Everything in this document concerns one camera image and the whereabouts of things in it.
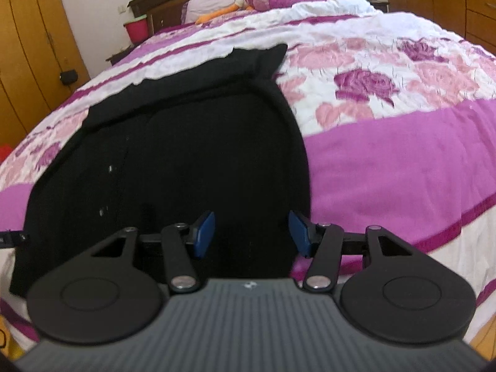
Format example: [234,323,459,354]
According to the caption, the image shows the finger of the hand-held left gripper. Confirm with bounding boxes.
[0,230,30,249]

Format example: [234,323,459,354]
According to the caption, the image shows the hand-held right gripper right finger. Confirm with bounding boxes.
[288,210,440,293]

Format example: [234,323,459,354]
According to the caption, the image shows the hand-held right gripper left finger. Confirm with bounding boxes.
[58,210,216,293]

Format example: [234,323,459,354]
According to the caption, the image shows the black button cardigan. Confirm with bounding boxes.
[8,43,312,299]

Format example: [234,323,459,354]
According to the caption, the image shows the purple floral bedspread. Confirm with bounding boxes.
[0,6,496,357]

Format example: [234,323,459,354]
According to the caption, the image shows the wooden wardrobe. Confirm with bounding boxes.
[0,0,91,159]

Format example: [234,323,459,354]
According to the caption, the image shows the red plastic bucket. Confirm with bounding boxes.
[123,15,150,43]

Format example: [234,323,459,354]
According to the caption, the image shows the orange plush toy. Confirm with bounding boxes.
[195,0,256,24]

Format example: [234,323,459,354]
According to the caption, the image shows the lilac pillow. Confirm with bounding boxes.
[181,0,237,24]

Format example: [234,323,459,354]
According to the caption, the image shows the dark wooden headboard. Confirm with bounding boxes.
[128,0,346,37]

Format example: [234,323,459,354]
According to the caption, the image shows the wooden drawer cabinet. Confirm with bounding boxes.
[382,0,496,57]

